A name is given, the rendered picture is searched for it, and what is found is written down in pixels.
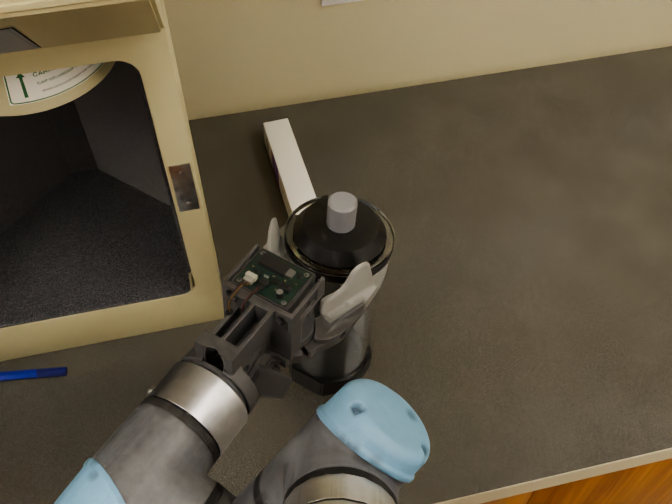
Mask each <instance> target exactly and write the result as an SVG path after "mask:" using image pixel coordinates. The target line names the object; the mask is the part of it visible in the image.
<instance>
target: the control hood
mask: <svg viewBox="0 0 672 504"><path fill-rule="evenodd" d="M11 27H13V28H14V29H16V30H17V31H19V32H20V33H22V34H23V35H25V36H26V37H27V38H29V39H30V40H32V41H33V42H35V43H36V44H38V45H39V46H40V47H41V48H48V47H56V46H63V45H70V44H78V43H85V42H92V41H99V40H107V39H114V38H121V37H129V36H136V35H143V34H151V33H158V32H161V29H162V28H164V22H163V15H162V10H161V5H160V1H159V0H0V29H4V28H11ZM41 48H38V49H41Z"/></svg>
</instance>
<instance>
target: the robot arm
mask: <svg viewBox="0 0 672 504"><path fill-rule="evenodd" d="M285 225H286V224H285ZM285 225H284V226H283V227H281V228H280V229H279V226H278V222H277V218H273V219H272V220H271V222H270V226H269V230H268V240H267V243H266V244H265V246H264V247H263V248H260V249H259V245H258V244H256V245H255V246H254V247H253V248H252V249H251V250H250V251H249V252H248V253H247V255H246V256H245V257H244V258H243V259H242V260H241V261H240V262H239V263H238V264H237V265H236V267H235V268H234V269H233V270H232V271H231V272H230V273H229V274H228V275H227V276H226V277H225V279H224V280H223V281H222V282H221V284H222V296H223V307H224V319H223V320H222V321H221V322H220V324H219V325H218V326H217V327H216V328H215V329H214V330H213V332H212V333H211V332H209V331H208V330H206V329H204V330H203V331H202V332H201V333H200V334H199V336H198V337H197V338H196V339H195V340H194V345H195V347H193V348H192V349H191V350H190V351H189V352H188V353H187V354H186V355H185V356H184V358H183V359H182V360H181V361H180V362H178V363H176V364H175V365H174V366H173V367H172V369H171V370H170V371H169V372H168V373H167V374H166V375H165V376H164V377H163V379H162V380H161V381H160V382H159V383H158V384H157V385H156V386H155V385H152V386H150V387H149V389H148V390H147V394H148V396H147V397H146V398H145V399H144V400H143V401H142V402H141V403H140V404H139V405H138V406H137V408H136V409H135V410H134V411H133V412H132V413H131V414H130V415H129V416H128V418H127V419H126V420H125V421H124V422H123V423H122V424H121V425H120V427H119V428H118V429H117V430H116V431H115V432H114V433H113V434H112V436H111V437H110V438H109V439H108V440H107V441H106V442H105V443H104V445H103V446H102V447H101V448H100V449H99V450H98V451H97V452H96V453H95V455H94V456H93V457H92V458H88V459H87V460H86V461H85V463H84V465H83V468H82V469H81V470H80V471H79V473H78V474H77V475H76V476H75V478H74V479H73V480H72V481H71V483H70V484H69V485H68V486H67V487H66V489H65V490H64V491H63V492H62V494H61V495H60V496H59V497H58V499H57V500H56V501H55V502H54V504H399V491H400V489H401V487H402V486H403V485H404V484H405V483H410V482H411V481H412V480H413V479H414V477H415V476H414V474H415V473H416V472H417V471H418V470H419V469H420V468H421V467H422V466H423V465H424V464H425V462H426V461H427V459H428V457H429V453H430V441H429V437H428V434H427V431H426V429H425V427H424V425H423V423H422V421H421V419H420V418H419V416H418V415H417V414H416V412H415V411H414V410H413V409H412V407H411V406H410V405H409V404H408V403H407V402H406V401H405V400H404V399H403V398H402V397H401V396H399V395H398V394H397V393H396V392H394V391H392V390H391V389H390V388H388V387H387V386H385V385H383V384H381V383H379V382H377V381H373V380H370V379H355V380H352V381H350V382H348V383H346V384H345V385H344V386H343V387H342V388H341V389H340V390H339V391H338V392H337V393H336V394H335V395H334V396H333V397H332V398H330V399H329V400H328V401H327V402H326V403H325V404H321V405H319V406H318V408H317V409H316V413H315V415H314V416H313V417H312V418H311V419H310V420H309V421H308V422H307V423H306V424H305V425H304V426H303V427H302V428H301V429H300V430H299V432H298V433H297V434H296V435H295V436H294V437H293V438H292V439H291V440H290V441H289V442H288V443H287V444H286V445H285V446H284V447H283V449H282V450H281V451H280V452H279V453H278V454H277V455H276V456H275V457H274V458H273V459H272V460H271V461H270V462H269V463H268V465H267V466H266V467H265V468H264V469H263V470H262V471H261V472H260V473H259V474H258V475H257V476H256V477H255V479H254V480H253V481H252V482H251V483H250V484H249V485H248V486H247V487H246V488H245V489H244V490H243V491H242V492H241V493H240V494H239V495H238V497H236V496H235V495H233V494H232V493H231V492H230V491H229V490H227V489H226V488H225V487H223V486H222V485H221V484H220V483H219V482H218V481H214V480H212V479H211V478H210V477H209V476H208V475H207V473H208V472H209V471H210V469H211V468H212V467H213V465H214V464H215V462H216V461H217V460H218V459H219V458H220V457H221V455H222V454H223V453H224V451H225V450H226V449H227V448H228V446H229V445H230V444H231V442H232V441H233V440H234V438H235V437H236V436H237V434H238V433H239V432H240V430H241V429H242V428H243V427H244V425H245V424H246V423H247V419H248V415H249V413H250V412H251V411H252V409H253V408H254V407H255V405H256V404H257V403H258V400H259V397H264V398H271V399H278V400H281V399H283V397H284V395H285V394H286V392H287V390H288V388H289V386H290V384H291V382H292V379H291V377H289V376H287V375H286V374H284V373H282V370H281V369H280V367H279V366H278V365H280V366H282V367H284V368H286V367H287V366H288V365H289V364H291V363H301V362H302V356H303V355H304V354H305V355H306V356H307V357H308V358H311V357H312V356H313V355H314V354H316V353H317V352H320V351H323V350H326V349H328V348H330V347H332V346H334V345H336V344H337V343H339V342H340V341H341V340H343V339H344V338H345V337H346V336H347V334H348V333H349V332H350V331H351V329H352V328H353V327H354V325H355V324H356V323H357V321H358V320H359V319H360V317H361V316H362V314H363V312H364V311H365V309H366V308H367V307H368V305H369V304H370V302H371V301H372V299H373V298H374V296H375V295H376V293H377V292H378V290H379V289H380V287H381V285H382V283H383V280H384V278H385V275H386V271H387V267H388V264H387V265H386V266H385V267H384V268H383V269H382V270H381V271H380V272H379V273H378V274H376V275H375V276H373V277H372V272H371V267H370V264H369V263H368V262H363V263H361V264H359V265H358V266H356V267H355V268H354V269H353V270H352V271H351V273H350V274H349V276H348V278H347V279H346V281H345V283H344V284H343V286H342V287H341V288H340V289H338V290H337V291H335V292H334V293H331V294H329V295H327V296H325V297H324V298H322V299H321V302H320V305H319V308H318V311H319V313H320V316H319V317H318V318H317V319H316V320H315V321H314V320H313V317H312V315H311V313H312V312H313V307H314V306H315V305H316V303H317V302H318V301H319V300H320V298H321V297H322V296H323V295H324V285H325V278H324V277H321V278H320V279H319V281H318V282H317V283H315V278H316V276H315V273H313V272H311V271H309V270H307V269H304V268H302V267H300V266H298V265H296V264H294V263H292V262H290V261H288V255H287V252H286V249H285V243H284V237H285V236H284V231H285ZM249 259H250V260H249ZM248 260H249V261H248ZM247 261H248V262H247ZM246 262H247V263H246ZM245 263H246V264H245ZM244 264H245V265H244ZM243 265H244V266H243ZM242 266H243V268H242V269H241V267H242ZM240 269H241V270H240ZM239 270H240V271H239ZM238 271H239V272H238ZM237 272H238V273H237ZM236 273H237V274H236ZM235 274H236V275H235ZM234 275H235V276H234ZM313 299H314V300H313ZM277 364H278V365H277Z"/></svg>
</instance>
